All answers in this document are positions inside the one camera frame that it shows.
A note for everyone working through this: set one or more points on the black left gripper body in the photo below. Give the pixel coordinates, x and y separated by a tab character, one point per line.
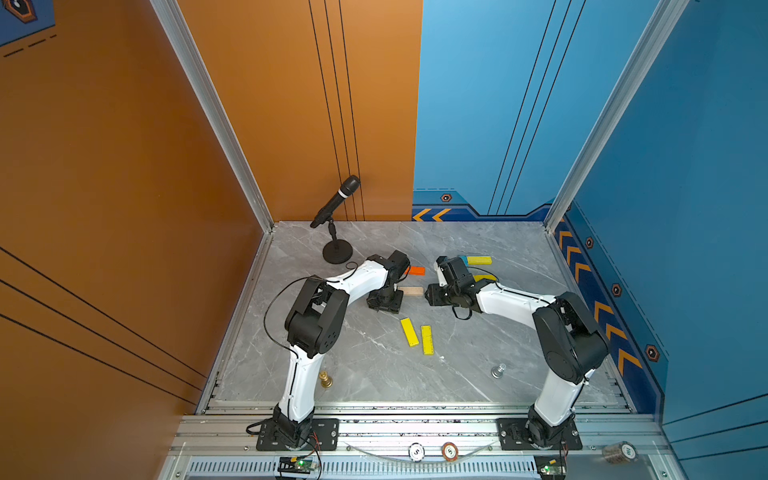
390	301

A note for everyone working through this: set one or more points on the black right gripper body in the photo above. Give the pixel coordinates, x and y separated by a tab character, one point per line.
443	295

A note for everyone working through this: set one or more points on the yellow block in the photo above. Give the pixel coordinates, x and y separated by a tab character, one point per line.
478	260
427	340
489	277
409	332

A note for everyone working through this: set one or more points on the beige wooden block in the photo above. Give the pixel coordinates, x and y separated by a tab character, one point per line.
412	291

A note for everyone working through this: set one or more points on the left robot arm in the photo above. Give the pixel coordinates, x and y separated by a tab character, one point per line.
314	324

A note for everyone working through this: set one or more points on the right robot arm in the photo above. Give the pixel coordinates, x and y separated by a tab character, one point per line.
571	341

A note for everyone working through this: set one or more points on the silver chess piece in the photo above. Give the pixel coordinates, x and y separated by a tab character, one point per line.
498	371

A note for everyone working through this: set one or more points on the brass chess piece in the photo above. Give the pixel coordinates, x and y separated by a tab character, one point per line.
325	379

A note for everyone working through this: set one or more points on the left green circuit board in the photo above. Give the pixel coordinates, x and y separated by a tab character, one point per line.
297	466

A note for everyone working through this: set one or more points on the green circuit board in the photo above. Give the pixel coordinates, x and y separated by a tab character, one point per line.
297	466
550	468

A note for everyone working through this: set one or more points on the right green circuit board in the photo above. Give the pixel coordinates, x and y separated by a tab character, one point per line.
550	468

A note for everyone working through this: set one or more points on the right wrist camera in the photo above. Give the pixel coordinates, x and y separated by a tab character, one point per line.
452	271

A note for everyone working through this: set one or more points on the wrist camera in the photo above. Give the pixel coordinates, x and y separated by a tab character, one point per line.
452	271
397	266

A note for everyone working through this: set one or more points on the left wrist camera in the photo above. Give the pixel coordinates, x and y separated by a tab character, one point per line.
397	266

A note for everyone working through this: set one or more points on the aluminium front rail frame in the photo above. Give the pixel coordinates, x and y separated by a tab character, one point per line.
368	440

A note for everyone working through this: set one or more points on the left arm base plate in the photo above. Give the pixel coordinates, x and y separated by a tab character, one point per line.
320	433

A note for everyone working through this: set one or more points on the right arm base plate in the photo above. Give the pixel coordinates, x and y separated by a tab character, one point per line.
526	434

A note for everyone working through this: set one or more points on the aluminium corner post right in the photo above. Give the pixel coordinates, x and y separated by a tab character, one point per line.
652	40

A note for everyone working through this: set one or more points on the aluminium corner post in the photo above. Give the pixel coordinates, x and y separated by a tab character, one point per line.
177	31
652	40

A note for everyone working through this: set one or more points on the aluminium corner post left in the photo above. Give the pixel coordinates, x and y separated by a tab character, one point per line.
177	31

